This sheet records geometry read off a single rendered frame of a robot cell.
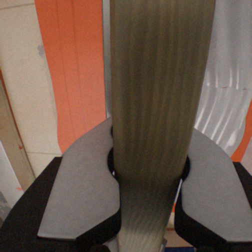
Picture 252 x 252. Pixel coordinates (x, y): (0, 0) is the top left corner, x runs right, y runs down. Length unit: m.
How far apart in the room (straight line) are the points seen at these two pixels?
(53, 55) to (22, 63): 0.03
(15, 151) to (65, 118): 0.07
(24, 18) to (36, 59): 0.04
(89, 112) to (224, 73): 0.14
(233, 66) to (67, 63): 0.15
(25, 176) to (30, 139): 0.05
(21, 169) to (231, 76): 0.25
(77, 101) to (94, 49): 0.05
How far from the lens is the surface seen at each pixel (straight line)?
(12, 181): 0.27
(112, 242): 0.25
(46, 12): 0.19
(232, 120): 0.22
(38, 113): 0.23
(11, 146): 0.24
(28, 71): 0.21
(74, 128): 0.22
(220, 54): 0.18
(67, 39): 0.19
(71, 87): 0.20
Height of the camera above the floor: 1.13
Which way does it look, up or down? 57 degrees down
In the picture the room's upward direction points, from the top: 174 degrees counter-clockwise
